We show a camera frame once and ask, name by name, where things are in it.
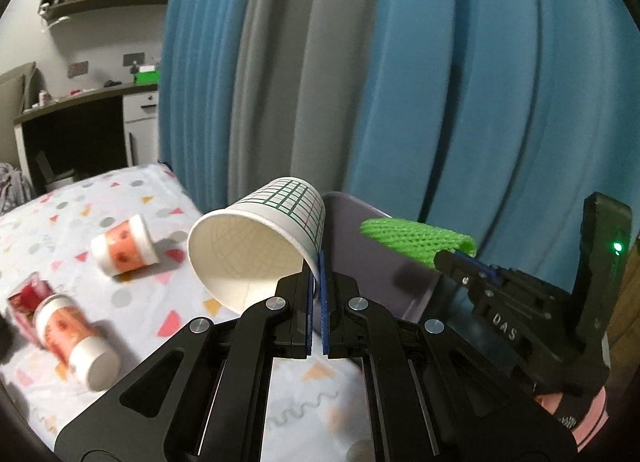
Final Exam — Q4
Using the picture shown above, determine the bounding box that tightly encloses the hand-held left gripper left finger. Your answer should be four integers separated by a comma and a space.
54, 269, 316, 462

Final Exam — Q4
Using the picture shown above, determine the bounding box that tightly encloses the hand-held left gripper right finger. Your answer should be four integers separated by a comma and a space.
319, 251, 577, 462

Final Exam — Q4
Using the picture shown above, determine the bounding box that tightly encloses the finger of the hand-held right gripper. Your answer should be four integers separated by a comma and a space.
452, 248, 502, 280
434, 250, 494, 311

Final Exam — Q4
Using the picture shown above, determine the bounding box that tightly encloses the green foam net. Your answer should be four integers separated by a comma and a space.
360, 217, 478, 270

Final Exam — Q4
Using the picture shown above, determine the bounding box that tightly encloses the grey plastic bin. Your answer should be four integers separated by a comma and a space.
320, 191, 453, 338

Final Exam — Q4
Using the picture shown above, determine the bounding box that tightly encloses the green grid paper cup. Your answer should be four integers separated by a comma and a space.
187, 177, 327, 315

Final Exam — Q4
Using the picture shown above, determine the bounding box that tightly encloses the orange white paper cup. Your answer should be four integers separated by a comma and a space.
34, 293, 121, 391
91, 213, 159, 279

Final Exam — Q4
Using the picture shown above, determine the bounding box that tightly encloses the red snack packet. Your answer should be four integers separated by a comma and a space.
6, 273, 57, 343

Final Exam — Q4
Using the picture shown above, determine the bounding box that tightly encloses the blue curtain panel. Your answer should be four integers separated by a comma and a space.
157, 0, 271, 213
345, 0, 640, 263

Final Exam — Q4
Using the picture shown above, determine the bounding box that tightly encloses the white patterned bed sheet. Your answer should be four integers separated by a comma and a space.
0, 163, 401, 462

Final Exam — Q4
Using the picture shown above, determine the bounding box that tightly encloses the white desk drawer unit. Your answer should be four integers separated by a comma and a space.
122, 89, 162, 168

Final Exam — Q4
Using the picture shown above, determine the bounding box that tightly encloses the grey curtain panel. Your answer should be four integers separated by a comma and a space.
227, 0, 391, 213

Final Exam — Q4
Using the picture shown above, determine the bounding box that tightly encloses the dark folded panel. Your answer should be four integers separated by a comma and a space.
35, 151, 76, 193

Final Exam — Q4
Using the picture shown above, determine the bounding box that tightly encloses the dark top desk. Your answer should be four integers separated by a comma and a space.
14, 82, 161, 193

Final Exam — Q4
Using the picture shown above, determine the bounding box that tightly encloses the white cable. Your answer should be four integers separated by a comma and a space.
42, 14, 72, 34

